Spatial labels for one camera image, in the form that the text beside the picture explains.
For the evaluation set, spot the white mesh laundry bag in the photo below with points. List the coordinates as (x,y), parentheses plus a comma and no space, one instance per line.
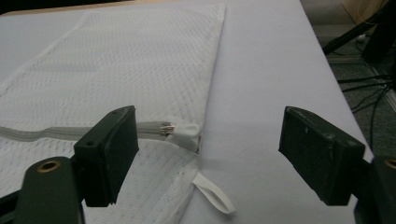
(124,77)

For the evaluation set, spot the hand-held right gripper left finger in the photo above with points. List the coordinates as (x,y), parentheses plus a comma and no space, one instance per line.
(106,155)

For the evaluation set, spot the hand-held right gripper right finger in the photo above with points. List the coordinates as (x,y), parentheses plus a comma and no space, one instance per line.
(320,152)

